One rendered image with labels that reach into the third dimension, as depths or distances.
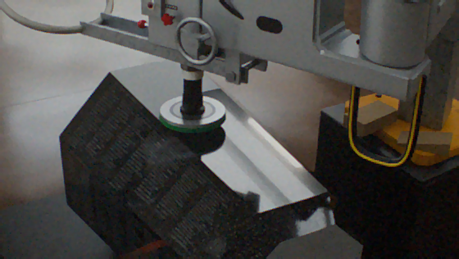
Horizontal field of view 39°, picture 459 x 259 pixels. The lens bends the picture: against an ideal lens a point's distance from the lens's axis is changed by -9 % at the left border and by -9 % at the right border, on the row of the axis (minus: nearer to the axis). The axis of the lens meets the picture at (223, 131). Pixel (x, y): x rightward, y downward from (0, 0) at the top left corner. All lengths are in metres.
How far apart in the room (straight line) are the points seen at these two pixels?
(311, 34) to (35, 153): 2.34
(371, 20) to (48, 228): 1.99
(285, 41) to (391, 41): 0.32
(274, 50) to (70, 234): 1.61
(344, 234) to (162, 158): 0.65
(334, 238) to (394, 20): 0.68
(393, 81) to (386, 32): 0.13
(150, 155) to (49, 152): 1.64
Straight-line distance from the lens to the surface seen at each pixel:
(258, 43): 1.98
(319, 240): 2.01
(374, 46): 1.82
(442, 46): 2.46
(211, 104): 2.37
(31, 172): 3.75
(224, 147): 2.24
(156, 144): 2.35
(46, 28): 2.43
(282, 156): 2.20
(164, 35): 2.16
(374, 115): 2.50
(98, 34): 2.42
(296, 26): 1.90
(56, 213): 3.38
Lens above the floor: 1.93
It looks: 28 degrees down
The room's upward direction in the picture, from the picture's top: 1 degrees clockwise
